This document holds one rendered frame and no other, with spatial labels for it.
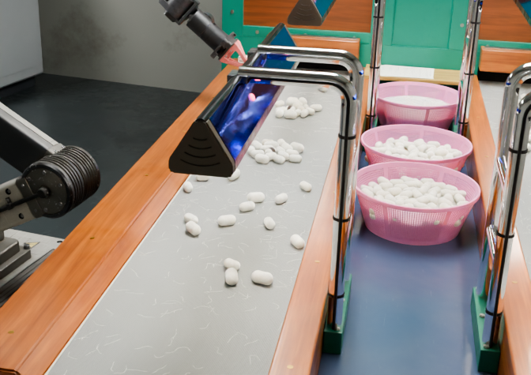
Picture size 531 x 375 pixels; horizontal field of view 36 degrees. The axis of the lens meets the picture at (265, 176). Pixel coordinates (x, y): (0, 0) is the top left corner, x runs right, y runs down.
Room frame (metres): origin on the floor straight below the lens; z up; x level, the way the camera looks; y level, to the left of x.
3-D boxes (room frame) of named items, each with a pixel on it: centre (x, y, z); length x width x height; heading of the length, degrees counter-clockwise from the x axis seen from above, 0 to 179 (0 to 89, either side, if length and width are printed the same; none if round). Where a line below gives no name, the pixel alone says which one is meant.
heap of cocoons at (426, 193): (1.60, -0.32, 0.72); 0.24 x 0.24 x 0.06
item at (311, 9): (2.19, -0.13, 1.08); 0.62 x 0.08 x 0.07; 171
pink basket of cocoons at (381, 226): (1.60, -0.32, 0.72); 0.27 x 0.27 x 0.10
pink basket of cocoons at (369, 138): (1.88, -0.36, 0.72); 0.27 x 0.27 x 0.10
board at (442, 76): (2.53, -0.47, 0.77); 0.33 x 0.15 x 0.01; 81
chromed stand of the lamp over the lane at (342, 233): (1.21, -0.05, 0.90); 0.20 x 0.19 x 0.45; 171
